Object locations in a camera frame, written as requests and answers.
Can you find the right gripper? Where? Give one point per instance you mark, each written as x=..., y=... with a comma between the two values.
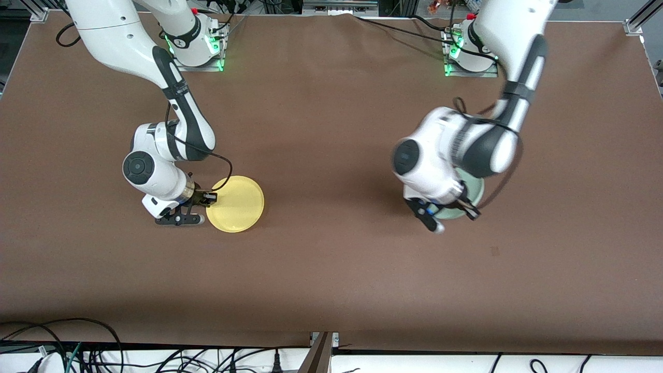
x=201, y=196

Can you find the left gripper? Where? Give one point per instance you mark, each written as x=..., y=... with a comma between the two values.
x=466, y=206

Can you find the light green plate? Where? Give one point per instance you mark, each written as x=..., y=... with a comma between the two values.
x=474, y=187

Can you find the yellow plate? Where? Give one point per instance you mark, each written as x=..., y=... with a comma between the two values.
x=238, y=204

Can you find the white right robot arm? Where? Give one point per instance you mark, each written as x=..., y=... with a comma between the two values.
x=155, y=176

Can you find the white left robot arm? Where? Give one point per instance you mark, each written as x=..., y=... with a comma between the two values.
x=440, y=150

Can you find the brown table mat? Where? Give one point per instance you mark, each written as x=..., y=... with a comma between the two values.
x=336, y=145

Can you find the black power plug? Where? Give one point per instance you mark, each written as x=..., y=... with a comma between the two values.
x=277, y=362

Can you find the aluminium profile beam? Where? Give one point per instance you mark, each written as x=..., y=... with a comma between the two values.
x=317, y=357

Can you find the orange small object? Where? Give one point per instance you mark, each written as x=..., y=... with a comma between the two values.
x=437, y=6

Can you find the black box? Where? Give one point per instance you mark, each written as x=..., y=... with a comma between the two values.
x=398, y=7

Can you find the grey metal box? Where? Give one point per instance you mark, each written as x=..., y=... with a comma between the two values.
x=339, y=7

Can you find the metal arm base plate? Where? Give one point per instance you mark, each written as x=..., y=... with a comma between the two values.
x=220, y=57
x=448, y=70

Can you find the small silver bracket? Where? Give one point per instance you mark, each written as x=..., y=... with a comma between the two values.
x=335, y=339

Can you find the silver corner bracket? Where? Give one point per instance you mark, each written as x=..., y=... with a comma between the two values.
x=40, y=14
x=633, y=27

